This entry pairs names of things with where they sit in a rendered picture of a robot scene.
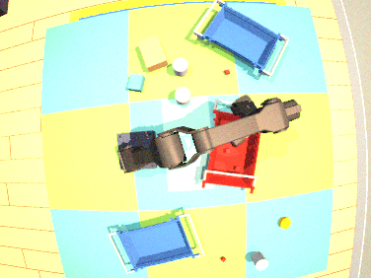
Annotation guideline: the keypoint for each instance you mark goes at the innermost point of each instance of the red plastic tray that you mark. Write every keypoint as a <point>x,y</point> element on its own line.
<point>245,157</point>

